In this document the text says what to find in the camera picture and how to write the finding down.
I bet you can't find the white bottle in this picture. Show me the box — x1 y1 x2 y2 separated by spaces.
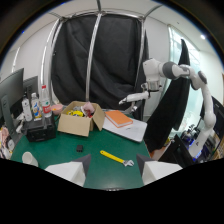
21 97 34 123

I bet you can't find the white laptop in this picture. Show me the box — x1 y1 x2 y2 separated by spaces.
101 115 148 144

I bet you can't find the black equipment box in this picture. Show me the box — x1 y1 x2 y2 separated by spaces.
25 112 57 143

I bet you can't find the red-label water bottle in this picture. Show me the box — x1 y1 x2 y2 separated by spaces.
40 84 53 118

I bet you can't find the open cardboard box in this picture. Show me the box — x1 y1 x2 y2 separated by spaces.
57 100 106 138

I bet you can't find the white paper cup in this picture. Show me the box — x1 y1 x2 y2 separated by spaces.
21 151 40 168

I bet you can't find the black cloth on stand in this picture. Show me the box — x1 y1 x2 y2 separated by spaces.
143 38 192 154

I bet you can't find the yellow-handled adjustable wrench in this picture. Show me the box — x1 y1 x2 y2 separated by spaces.
99 149 135 168

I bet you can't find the yellow-label bottle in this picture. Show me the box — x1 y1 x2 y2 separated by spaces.
30 92 43 122

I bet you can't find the white robotic hand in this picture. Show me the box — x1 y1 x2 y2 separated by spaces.
118 90 150 106

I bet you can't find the black computer monitor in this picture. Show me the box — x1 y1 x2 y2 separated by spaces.
0 67 25 145

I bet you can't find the black backdrop curtain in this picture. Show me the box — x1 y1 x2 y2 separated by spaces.
49 13 150 112

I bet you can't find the pink bowl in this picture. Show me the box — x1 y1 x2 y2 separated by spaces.
50 103 65 116

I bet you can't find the yellow toy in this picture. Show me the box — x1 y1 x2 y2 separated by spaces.
67 109 85 118

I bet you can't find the orange book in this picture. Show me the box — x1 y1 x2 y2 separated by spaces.
104 110 134 129

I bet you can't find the dark monitor behind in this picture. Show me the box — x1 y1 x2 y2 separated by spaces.
22 75 40 101

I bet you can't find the pink plush toy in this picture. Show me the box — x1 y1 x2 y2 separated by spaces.
82 101 96 116

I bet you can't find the metal frame pole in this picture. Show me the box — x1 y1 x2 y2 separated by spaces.
85 12 103 103

